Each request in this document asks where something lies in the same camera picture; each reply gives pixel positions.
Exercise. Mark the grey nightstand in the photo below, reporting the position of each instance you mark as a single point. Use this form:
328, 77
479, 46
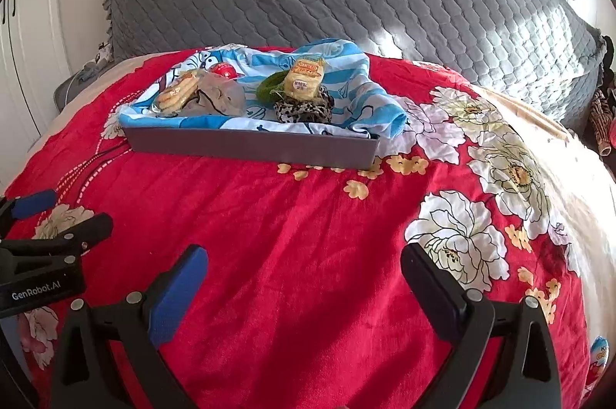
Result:
67, 94

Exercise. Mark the striped brown fabric item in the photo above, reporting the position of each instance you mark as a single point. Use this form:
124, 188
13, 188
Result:
604, 120

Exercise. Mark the white wardrobe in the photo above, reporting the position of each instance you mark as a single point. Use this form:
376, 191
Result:
33, 53

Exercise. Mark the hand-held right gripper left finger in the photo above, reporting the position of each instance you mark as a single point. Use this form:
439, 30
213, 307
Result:
178, 288

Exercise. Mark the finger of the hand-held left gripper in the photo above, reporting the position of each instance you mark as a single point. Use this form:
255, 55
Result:
33, 202
82, 231

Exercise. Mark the yellow cake snack packet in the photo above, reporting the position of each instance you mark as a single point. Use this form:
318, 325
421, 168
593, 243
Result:
303, 82
178, 94

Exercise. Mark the blue striped cartoon cloth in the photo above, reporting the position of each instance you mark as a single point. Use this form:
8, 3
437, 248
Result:
346, 91

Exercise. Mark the small white patterned object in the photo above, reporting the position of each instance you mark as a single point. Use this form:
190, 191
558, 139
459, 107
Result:
103, 52

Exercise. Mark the grey cloth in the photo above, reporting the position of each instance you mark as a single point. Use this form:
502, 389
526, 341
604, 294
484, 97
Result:
94, 72

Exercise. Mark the green fuzzy scrunchie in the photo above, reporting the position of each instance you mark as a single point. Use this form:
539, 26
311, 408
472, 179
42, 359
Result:
264, 91

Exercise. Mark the red floral blanket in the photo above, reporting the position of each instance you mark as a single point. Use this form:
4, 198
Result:
288, 221
577, 178

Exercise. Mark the leopard print scrunchie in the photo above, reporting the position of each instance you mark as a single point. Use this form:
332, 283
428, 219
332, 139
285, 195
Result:
303, 111

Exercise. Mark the red white toy egg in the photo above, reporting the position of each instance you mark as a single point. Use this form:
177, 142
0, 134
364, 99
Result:
225, 70
599, 361

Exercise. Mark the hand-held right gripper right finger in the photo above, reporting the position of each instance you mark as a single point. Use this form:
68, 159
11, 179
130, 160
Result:
433, 288

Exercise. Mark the grey tray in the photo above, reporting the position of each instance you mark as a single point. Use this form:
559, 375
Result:
250, 147

